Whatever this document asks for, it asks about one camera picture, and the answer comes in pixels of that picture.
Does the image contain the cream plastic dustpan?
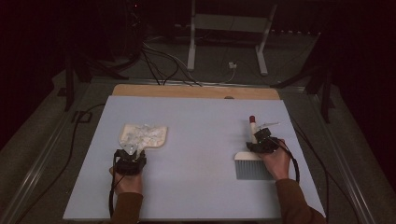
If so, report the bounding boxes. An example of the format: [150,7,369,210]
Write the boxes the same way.
[118,123,168,157]

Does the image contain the cream brush with red cap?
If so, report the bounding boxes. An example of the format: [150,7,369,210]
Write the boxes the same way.
[233,115,276,181]

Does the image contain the black stand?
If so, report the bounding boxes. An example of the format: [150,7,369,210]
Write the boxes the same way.
[270,59,337,124]
[64,52,130,112]

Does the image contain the white metal stand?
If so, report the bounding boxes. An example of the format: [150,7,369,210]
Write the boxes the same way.
[186,0,278,77]

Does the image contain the black floor cables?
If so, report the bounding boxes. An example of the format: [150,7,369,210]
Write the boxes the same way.
[141,40,204,87]

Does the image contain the person's right hand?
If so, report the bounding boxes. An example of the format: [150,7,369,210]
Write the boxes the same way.
[260,138,292,181]

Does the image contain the pile of white paper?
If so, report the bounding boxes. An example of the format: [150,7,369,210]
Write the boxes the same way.
[122,124,166,150]

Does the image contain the person's left hand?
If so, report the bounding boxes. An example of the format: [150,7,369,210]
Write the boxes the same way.
[108,166,144,196]

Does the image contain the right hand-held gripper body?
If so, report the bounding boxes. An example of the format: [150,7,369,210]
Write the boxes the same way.
[253,121,283,154]

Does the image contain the light blue table mat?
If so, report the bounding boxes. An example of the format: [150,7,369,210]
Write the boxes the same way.
[63,95,327,221]

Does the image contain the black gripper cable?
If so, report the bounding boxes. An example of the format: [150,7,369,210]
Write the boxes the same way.
[274,116,331,224]
[13,103,118,224]

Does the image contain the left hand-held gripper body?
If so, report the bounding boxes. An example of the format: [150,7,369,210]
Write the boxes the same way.
[113,141,148,175]

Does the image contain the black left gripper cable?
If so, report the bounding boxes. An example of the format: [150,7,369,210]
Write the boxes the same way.
[13,103,118,224]

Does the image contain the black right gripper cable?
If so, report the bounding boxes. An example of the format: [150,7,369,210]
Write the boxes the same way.
[274,116,331,224]

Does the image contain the aluminium frame rail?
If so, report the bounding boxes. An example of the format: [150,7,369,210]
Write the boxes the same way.
[0,77,110,224]
[279,87,377,224]

